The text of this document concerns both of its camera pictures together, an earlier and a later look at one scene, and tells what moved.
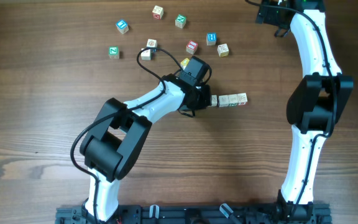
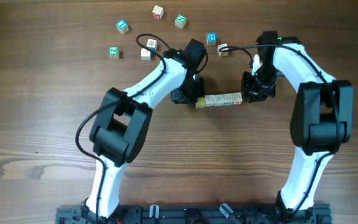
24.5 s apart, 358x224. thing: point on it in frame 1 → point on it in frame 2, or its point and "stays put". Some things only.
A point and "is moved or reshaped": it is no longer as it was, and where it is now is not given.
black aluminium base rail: [202, 214] stays put
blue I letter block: [122, 26] stays put
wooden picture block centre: [145, 55] stays put
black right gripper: [267, 18] → [250, 91]
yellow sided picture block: [223, 50] stays put
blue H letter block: [211, 38] stays put
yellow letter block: [184, 63] is moved or reshaped
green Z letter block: [114, 52] stays put
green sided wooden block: [233, 100] is moved or reshaped
